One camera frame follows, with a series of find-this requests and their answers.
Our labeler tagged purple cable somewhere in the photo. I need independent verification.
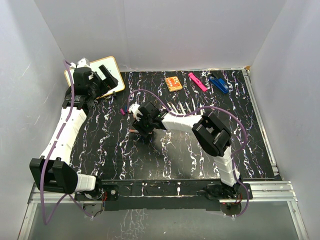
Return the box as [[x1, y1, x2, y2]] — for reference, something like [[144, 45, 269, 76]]
[[127, 89, 251, 218], [39, 59, 95, 226]]

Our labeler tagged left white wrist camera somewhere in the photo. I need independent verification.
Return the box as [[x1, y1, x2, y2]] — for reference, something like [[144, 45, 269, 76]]
[[69, 57, 90, 69]]

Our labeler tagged teal cap marker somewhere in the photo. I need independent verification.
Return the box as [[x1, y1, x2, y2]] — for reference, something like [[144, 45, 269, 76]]
[[178, 101, 186, 115]]

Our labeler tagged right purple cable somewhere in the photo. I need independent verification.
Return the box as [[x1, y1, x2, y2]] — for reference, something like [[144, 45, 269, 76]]
[[127, 89, 251, 218]]

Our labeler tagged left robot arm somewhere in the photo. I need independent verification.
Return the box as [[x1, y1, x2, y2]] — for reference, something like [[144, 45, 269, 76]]
[[29, 65, 118, 200]]

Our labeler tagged yellow framed whiteboard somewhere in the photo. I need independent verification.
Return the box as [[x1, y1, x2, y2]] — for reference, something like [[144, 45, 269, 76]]
[[64, 56, 125, 100]]

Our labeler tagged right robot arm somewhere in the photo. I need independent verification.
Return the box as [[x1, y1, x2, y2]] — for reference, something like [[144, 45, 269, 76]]
[[96, 70, 241, 199]]

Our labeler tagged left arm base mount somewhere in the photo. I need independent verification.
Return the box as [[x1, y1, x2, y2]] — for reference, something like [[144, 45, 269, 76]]
[[74, 181, 119, 202]]

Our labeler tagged salmon cap marker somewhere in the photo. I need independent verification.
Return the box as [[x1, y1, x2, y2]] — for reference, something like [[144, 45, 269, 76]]
[[129, 129, 139, 133]]

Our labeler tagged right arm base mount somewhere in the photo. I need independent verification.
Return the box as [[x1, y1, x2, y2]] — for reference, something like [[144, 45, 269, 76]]
[[203, 182, 253, 200]]

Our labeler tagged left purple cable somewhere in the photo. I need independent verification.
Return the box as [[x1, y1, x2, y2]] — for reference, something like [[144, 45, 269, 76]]
[[39, 59, 95, 226]]

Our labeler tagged light blue cap marker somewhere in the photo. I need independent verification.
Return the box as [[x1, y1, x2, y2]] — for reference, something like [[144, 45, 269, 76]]
[[185, 102, 192, 113]]

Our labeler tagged blue stapler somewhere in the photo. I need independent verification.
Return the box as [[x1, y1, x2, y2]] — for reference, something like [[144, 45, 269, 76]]
[[209, 74, 229, 94]]

